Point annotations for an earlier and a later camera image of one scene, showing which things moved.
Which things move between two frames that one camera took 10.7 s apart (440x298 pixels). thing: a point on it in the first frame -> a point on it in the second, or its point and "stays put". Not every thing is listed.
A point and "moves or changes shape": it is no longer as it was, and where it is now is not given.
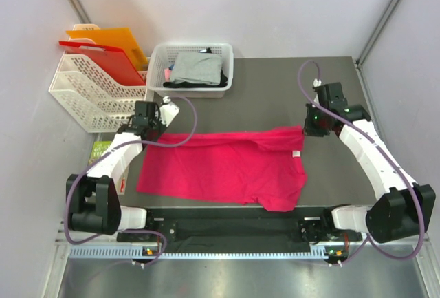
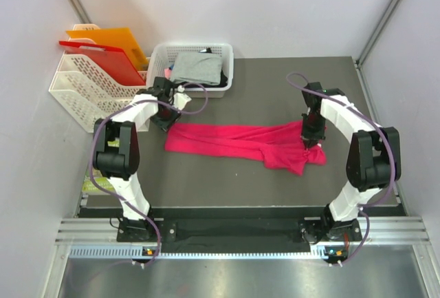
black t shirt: x=222 y=83 stays put
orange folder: x=115 y=38 stays put
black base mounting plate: x=242 y=230 stays put
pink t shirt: x=262 y=166 moves or changes shape
